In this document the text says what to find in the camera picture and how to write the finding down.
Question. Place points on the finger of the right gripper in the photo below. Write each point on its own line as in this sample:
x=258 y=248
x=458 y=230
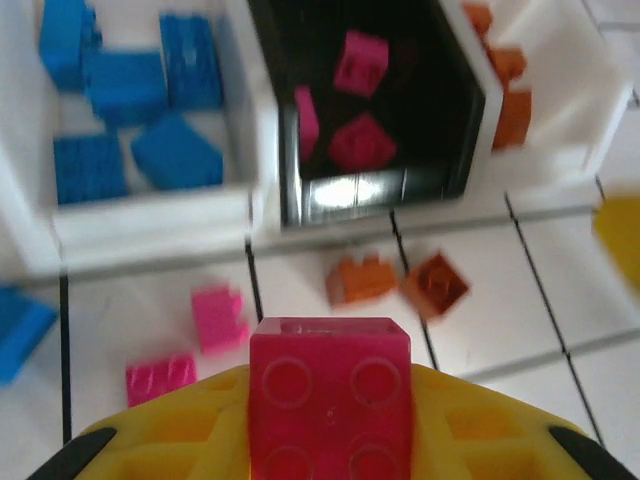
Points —
x=622 y=240

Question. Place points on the long blue lego brick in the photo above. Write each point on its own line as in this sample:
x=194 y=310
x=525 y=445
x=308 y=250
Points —
x=192 y=60

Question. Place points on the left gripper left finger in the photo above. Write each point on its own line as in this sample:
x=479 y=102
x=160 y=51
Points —
x=165 y=430

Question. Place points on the orange lego brick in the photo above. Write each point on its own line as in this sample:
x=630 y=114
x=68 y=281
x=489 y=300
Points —
x=507 y=65
x=512 y=120
x=362 y=277
x=435 y=285

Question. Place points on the white plastic container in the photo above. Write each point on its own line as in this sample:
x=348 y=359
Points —
x=565 y=100
x=150 y=225

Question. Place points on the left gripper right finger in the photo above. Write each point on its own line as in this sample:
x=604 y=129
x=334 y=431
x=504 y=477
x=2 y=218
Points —
x=490 y=430

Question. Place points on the black plastic container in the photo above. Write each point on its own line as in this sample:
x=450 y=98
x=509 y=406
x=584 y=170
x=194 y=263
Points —
x=350 y=200

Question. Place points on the pink lego brick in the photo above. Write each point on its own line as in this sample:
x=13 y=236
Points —
x=362 y=140
x=330 y=400
x=220 y=320
x=161 y=377
x=361 y=62
x=306 y=122

